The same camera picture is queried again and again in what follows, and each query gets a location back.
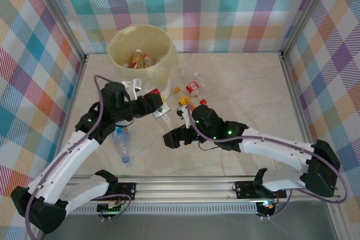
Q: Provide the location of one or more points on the red white label bottle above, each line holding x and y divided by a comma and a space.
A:
161, 112

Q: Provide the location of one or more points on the small bottle red cap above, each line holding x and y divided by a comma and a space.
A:
203, 101

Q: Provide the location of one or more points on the yellow orange juice bottle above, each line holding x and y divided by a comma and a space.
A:
186, 101

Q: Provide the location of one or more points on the clear bottle blue cap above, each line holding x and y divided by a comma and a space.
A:
122, 144

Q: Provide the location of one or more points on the clear bottle white cap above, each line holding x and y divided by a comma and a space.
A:
209, 84

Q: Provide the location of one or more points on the red label clear bottle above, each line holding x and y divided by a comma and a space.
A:
193, 86

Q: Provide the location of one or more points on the clear unlabelled bottle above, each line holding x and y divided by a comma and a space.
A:
184, 73

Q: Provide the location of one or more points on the red gold tea bottle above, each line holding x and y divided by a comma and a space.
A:
136, 60

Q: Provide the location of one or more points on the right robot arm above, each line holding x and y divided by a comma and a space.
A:
275, 150

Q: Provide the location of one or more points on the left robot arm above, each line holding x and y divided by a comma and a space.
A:
64, 161

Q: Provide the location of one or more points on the white textured waste bin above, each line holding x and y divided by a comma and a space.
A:
149, 85

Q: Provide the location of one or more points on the controller circuit board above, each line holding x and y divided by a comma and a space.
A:
267, 207
109, 209

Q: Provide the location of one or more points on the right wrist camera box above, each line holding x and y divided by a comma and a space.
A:
185, 116

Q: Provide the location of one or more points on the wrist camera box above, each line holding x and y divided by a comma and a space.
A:
185, 116
132, 85

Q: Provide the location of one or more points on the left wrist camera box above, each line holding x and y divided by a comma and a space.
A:
132, 85

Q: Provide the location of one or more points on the aluminium side rail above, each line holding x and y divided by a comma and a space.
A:
292, 82
73, 96

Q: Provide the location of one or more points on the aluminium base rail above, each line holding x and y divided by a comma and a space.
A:
182, 188

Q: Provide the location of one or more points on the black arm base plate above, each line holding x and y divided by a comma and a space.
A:
244, 189
126, 186

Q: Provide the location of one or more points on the aluminium frame post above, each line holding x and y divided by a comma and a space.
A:
306, 12
59, 12

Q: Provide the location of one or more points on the aluminium frame leg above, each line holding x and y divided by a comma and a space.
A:
339, 220

